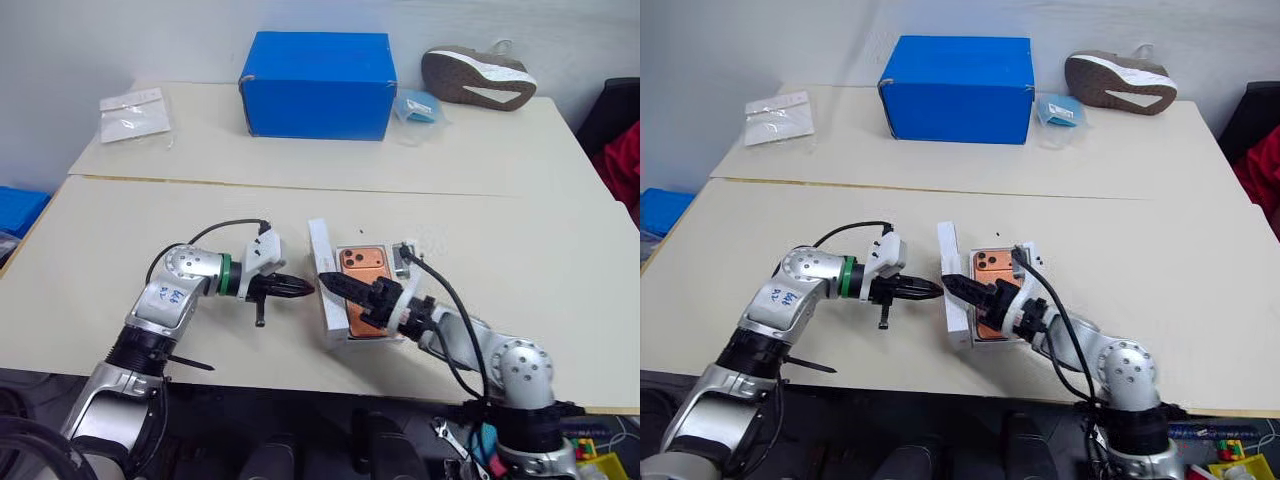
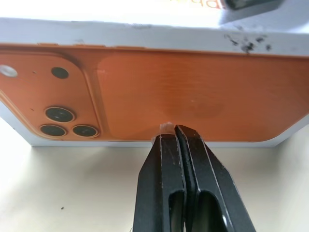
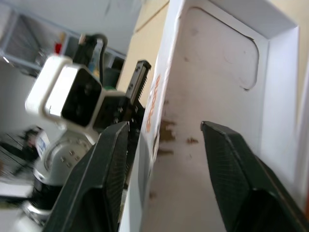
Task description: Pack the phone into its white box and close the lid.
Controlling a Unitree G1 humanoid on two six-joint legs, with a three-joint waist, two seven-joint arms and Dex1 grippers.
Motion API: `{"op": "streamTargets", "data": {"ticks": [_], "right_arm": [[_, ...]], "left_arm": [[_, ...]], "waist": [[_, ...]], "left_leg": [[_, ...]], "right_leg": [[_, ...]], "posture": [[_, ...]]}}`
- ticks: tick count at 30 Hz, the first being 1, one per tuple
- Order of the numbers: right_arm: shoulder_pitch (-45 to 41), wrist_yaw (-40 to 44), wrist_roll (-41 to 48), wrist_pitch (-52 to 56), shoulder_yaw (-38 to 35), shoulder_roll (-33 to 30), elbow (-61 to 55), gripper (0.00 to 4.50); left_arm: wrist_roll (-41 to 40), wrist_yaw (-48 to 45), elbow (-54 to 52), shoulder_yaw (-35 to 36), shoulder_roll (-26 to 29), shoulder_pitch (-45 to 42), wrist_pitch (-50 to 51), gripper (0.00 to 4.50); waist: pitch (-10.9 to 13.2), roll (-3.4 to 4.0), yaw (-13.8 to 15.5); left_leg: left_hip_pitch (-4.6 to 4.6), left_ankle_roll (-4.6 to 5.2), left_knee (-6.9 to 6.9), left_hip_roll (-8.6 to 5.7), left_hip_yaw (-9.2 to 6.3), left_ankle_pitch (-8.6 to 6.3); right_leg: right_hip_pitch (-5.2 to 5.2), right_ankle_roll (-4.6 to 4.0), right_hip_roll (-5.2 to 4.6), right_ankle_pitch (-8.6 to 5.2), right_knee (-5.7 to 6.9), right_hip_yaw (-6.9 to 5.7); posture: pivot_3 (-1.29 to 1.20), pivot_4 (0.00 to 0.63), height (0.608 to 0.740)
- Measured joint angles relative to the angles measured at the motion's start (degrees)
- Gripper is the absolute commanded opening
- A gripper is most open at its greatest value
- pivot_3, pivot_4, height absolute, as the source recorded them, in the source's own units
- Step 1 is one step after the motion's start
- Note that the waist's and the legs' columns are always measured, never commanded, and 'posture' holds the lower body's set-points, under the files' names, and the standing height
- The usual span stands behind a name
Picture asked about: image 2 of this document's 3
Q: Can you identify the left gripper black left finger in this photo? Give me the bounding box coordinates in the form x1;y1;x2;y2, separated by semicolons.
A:
133;131;188;232

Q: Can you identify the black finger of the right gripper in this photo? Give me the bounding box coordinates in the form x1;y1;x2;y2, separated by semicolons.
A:
221;0;286;11

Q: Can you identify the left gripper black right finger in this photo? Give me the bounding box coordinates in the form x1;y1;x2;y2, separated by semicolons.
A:
175;124;257;232

